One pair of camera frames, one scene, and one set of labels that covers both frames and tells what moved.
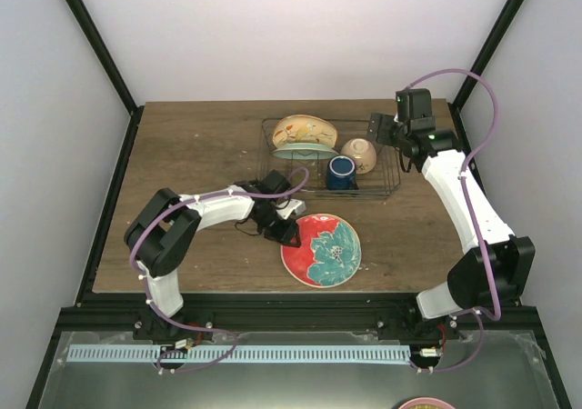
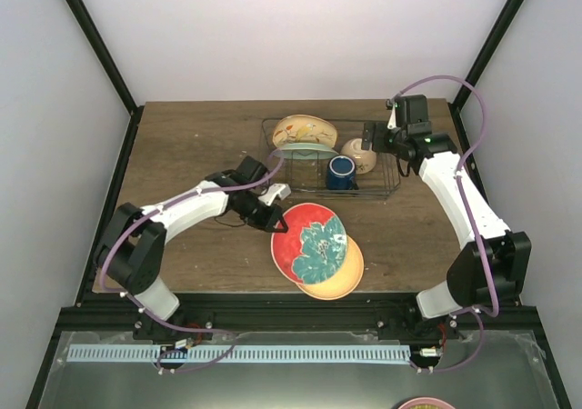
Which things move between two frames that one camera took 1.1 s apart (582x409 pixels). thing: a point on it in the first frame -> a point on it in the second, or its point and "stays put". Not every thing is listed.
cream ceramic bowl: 363,152 stays put
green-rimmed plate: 305,151 stays put
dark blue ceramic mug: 341,171 stays put
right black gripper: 383,137 -> 367,136
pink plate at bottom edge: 426,403 stays put
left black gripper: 285,234 -> 275,214
